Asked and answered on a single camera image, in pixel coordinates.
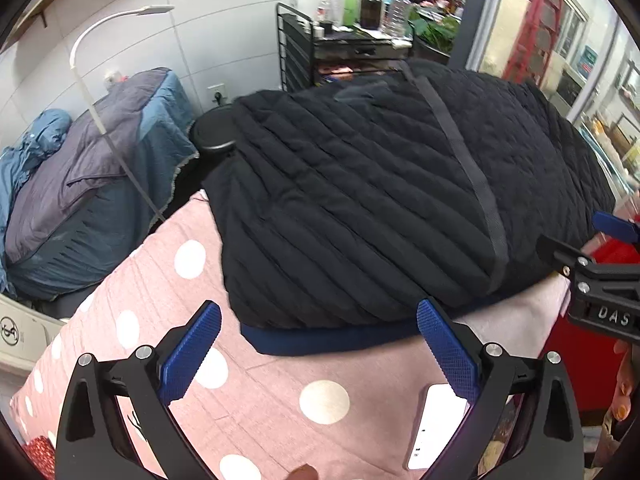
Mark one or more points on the white wall socket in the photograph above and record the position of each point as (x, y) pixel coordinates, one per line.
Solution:
(219, 95)

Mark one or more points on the pink polka-dot blanket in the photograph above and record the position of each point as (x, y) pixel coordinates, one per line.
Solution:
(260, 400)

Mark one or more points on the dark brown bottle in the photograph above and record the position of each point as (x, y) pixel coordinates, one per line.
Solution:
(370, 10)

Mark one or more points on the person's left hand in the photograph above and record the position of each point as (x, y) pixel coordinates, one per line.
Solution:
(304, 473)

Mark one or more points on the black round stool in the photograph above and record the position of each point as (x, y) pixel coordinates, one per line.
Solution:
(215, 132)

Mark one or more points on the black quilted jacket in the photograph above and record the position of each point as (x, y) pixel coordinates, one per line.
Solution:
(350, 185)

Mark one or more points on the green leafy plants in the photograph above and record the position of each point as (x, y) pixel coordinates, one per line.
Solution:
(435, 32)

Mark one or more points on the navy blue cloth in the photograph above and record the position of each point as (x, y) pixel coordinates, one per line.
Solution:
(325, 340)

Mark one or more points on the white plastic jug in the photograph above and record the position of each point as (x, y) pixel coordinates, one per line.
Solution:
(306, 5)

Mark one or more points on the teal bed cover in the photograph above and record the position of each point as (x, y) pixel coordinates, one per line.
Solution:
(150, 130)

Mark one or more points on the person's right hand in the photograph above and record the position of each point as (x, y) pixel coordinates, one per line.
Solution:
(627, 380)

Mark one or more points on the clear plastic bottle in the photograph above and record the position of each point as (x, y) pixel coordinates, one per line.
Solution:
(396, 12)

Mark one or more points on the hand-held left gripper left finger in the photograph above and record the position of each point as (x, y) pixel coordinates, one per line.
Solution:
(192, 355)

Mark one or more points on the grey blanket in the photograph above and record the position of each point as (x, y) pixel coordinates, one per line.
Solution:
(85, 150)

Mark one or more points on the red patterned cloth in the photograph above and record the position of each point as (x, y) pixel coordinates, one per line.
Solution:
(40, 460)

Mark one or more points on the blue wall sign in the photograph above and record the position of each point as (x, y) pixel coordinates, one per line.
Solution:
(589, 58)

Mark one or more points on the red box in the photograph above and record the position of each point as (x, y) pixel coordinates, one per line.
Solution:
(592, 365)

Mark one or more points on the black metal rack cart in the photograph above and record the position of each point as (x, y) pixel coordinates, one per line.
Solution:
(300, 55)

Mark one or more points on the red metal frame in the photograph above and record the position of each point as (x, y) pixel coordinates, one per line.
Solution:
(537, 20)

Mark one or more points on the white floor lamp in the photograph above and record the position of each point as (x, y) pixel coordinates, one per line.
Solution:
(81, 80)

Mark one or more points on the light blue garment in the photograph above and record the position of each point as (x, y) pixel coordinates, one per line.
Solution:
(30, 150)

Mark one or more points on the white plastic device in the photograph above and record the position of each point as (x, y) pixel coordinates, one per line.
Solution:
(435, 430)

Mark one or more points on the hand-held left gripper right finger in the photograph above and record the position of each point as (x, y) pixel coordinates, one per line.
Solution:
(447, 355)

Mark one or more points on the wooden wall shelf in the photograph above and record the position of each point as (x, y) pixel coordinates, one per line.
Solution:
(45, 0)

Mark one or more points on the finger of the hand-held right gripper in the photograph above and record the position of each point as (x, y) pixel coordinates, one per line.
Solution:
(617, 226)
(562, 255)

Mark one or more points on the white printed package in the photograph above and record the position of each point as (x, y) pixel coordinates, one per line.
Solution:
(25, 330)

